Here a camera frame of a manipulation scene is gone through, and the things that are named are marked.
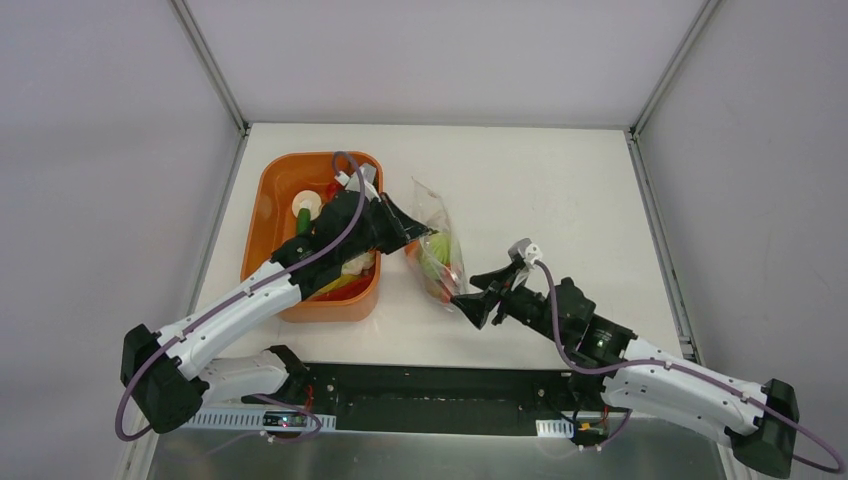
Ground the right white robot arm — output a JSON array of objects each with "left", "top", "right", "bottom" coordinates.
[{"left": 451, "top": 261, "right": 799, "bottom": 479}]

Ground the clear dotted zip bag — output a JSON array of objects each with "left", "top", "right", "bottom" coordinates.
[{"left": 404, "top": 179, "right": 468, "bottom": 311}]

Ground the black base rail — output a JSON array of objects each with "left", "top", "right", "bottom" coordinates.
[{"left": 271, "top": 362, "right": 605, "bottom": 436}]

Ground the white mushroom slice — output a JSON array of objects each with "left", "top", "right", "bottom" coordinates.
[{"left": 291, "top": 190, "right": 324, "bottom": 219}]

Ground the green chili pepper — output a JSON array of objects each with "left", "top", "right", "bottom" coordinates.
[{"left": 296, "top": 208, "right": 312, "bottom": 235}]

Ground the orange fruit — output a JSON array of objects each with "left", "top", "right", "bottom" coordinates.
[{"left": 404, "top": 241, "right": 421, "bottom": 261}]

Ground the yellow pepper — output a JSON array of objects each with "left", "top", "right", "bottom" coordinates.
[{"left": 315, "top": 274, "right": 360, "bottom": 296}]

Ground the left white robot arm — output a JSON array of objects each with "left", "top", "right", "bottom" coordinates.
[{"left": 115, "top": 191, "right": 433, "bottom": 441}]

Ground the red chili pepper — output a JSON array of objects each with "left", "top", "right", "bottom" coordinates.
[{"left": 441, "top": 263, "right": 464, "bottom": 286}]

